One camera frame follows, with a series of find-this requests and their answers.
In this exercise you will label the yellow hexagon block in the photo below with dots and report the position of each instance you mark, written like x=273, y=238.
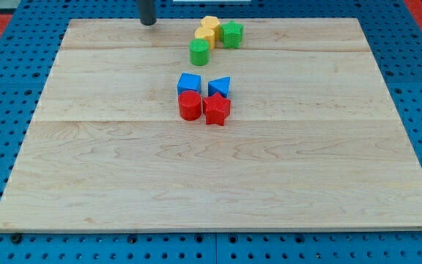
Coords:
x=212, y=22

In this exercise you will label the red star block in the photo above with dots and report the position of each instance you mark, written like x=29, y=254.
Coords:
x=216, y=109

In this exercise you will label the green star block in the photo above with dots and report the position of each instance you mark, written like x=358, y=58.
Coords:
x=231, y=34

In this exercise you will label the red cylinder block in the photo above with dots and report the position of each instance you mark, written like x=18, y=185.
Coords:
x=189, y=103

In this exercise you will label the blue triangle block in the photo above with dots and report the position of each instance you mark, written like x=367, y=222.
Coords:
x=220, y=85

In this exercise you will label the blue cube block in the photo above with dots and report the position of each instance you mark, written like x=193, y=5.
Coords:
x=189, y=81

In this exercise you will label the green cylinder block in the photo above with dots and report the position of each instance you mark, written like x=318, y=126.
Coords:
x=199, y=50

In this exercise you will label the yellow half-round block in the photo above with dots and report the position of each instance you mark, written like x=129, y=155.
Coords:
x=206, y=34

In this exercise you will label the light wooden board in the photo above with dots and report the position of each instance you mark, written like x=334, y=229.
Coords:
x=313, y=142

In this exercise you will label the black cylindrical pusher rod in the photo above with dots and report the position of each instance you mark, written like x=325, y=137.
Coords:
x=147, y=12

